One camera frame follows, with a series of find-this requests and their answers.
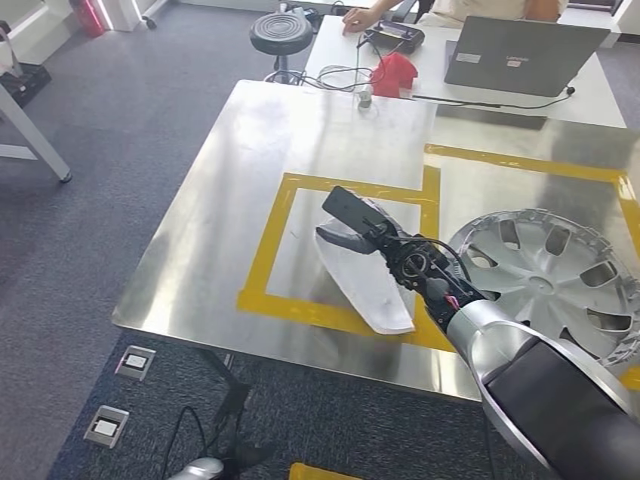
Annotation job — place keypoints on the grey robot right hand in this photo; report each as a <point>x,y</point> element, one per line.
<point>350,240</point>

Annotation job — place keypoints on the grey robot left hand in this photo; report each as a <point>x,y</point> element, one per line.
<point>250,457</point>

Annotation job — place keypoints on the white plastic cover part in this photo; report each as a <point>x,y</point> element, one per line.
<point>365,285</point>

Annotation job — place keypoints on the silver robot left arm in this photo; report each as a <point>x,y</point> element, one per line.
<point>198,469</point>

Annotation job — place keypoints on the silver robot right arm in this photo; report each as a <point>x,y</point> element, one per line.
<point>540,384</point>

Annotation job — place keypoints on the steel workbench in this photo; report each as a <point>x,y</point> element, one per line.
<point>225,212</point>

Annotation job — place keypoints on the yellow floor tape square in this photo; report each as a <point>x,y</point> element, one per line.
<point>315,473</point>

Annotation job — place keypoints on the yellow tape rectangle outline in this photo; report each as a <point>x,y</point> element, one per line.
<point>270,245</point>

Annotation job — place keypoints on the small metal cylinder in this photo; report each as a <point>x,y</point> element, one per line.
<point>365,97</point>

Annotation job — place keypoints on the red cloth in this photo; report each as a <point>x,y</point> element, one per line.
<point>394,74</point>

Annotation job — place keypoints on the metal floor socket plate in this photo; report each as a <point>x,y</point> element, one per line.
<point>106,427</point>
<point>135,362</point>

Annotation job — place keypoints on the white desk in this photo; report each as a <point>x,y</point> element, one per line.
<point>335,53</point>

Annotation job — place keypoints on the black handheld controller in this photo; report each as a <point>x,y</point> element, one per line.
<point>395,36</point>

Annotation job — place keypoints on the person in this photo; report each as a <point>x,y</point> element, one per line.
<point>365,16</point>

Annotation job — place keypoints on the black round stool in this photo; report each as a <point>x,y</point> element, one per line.
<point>281,32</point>

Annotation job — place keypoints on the silver wheel hubcap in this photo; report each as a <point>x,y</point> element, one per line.
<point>545,285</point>

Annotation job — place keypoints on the dark grey laptop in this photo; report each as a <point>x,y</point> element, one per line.
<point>522,60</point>

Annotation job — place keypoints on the black floor box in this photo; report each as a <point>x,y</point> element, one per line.
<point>30,81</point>

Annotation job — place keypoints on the white table frame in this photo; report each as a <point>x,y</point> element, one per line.
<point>35,132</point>

